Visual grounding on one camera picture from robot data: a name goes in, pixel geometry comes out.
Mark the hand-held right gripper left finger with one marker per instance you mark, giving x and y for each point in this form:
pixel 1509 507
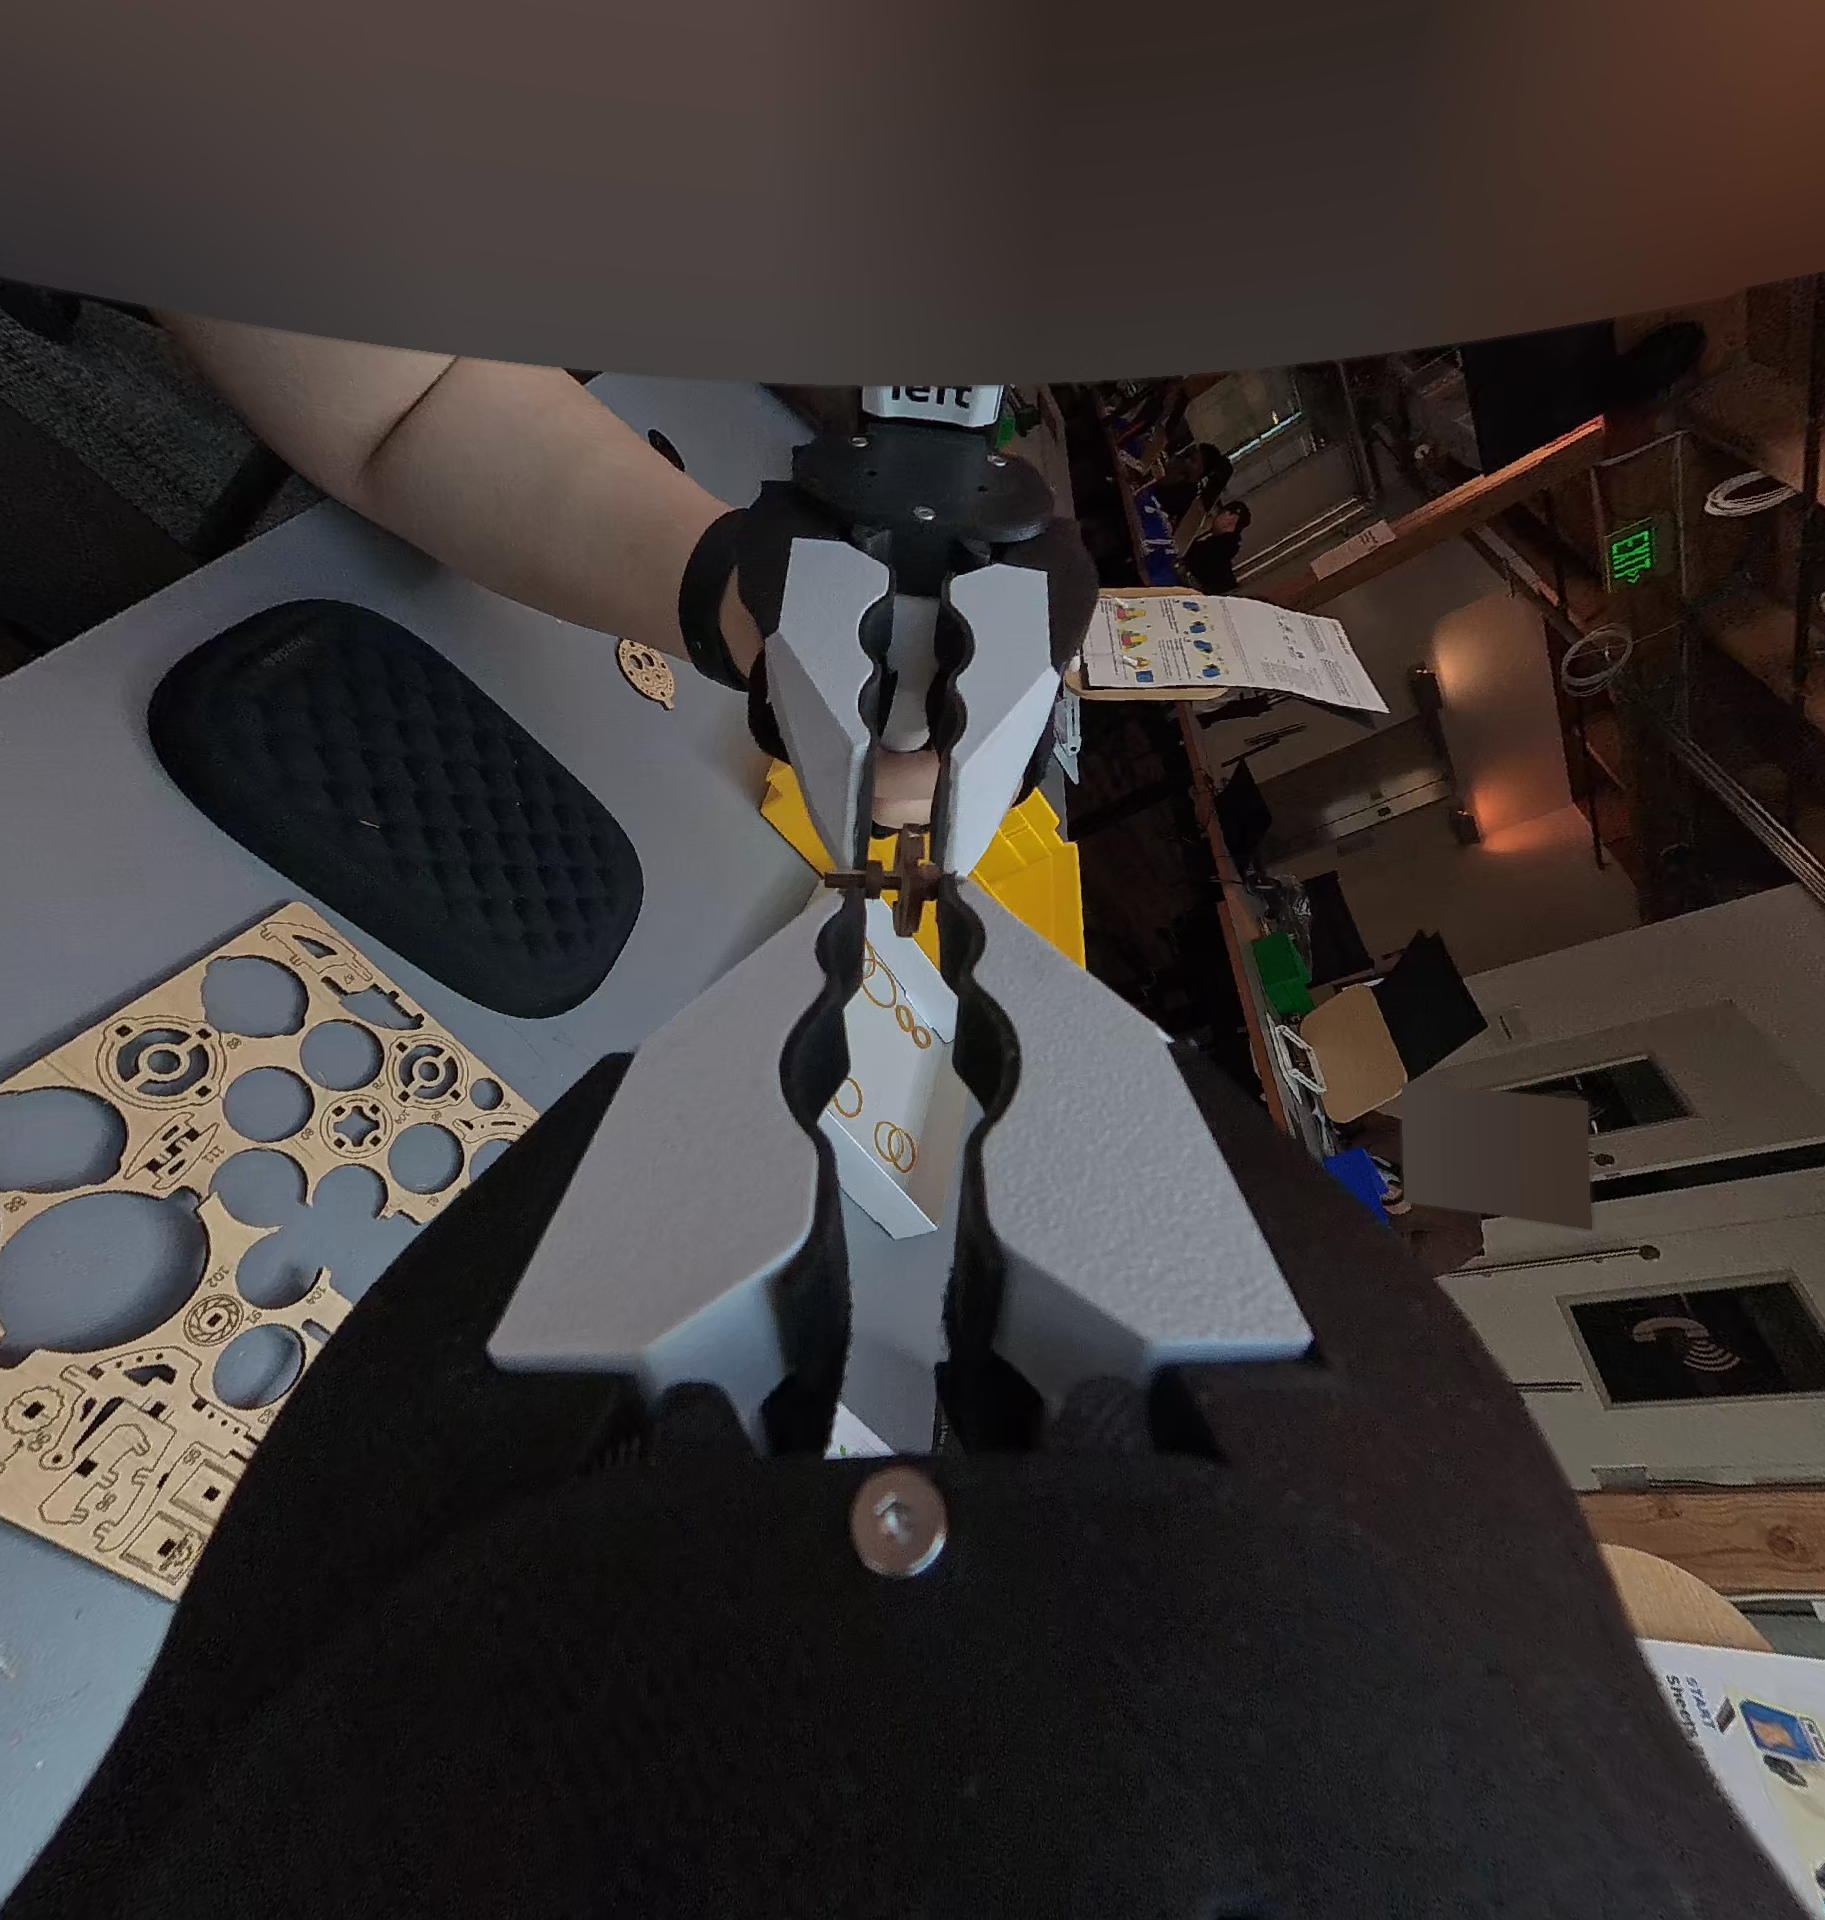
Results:
pixel 670 1202

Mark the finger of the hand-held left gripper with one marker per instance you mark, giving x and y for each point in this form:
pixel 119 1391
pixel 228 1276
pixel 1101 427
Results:
pixel 1011 674
pixel 814 674

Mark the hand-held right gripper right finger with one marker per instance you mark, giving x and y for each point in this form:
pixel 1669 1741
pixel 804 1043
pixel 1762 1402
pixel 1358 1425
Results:
pixel 1136 1202

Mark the plywood parts sheet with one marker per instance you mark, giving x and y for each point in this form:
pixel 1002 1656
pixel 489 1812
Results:
pixel 103 1478

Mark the person's left forearm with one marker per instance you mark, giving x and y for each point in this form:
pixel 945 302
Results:
pixel 522 467

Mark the person's left hand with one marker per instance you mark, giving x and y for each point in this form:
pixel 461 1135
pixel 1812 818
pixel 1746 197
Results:
pixel 913 790

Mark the oval wooden part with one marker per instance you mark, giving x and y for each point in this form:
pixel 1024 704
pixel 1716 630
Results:
pixel 645 670

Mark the white cardboard tray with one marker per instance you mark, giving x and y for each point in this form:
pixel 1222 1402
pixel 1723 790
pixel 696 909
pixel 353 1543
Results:
pixel 876 1187

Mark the yellow plastic bin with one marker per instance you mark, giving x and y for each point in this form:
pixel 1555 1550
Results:
pixel 1039 885

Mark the blue plastic bin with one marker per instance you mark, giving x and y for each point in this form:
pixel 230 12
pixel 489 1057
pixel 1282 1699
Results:
pixel 1354 1178

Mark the cluster of yellow rubber bands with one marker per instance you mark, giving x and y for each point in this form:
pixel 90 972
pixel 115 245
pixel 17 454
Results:
pixel 899 1141

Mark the wooden clipboard with instruction sheet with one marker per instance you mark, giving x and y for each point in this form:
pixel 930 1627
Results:
pixel 1752 1770
pixel 1272 645

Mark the wooden chair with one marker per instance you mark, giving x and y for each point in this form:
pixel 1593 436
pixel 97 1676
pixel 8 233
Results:
pixel 1363 1050

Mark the black quilted wrist rest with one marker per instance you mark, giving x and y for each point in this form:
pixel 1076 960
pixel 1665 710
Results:
pixel 401 811

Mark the white phone booth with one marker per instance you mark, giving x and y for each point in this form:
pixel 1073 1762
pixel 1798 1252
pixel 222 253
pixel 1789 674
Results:
pixel 1677 976

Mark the green exit sign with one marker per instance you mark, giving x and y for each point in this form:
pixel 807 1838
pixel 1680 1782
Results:
pixel 1640 554

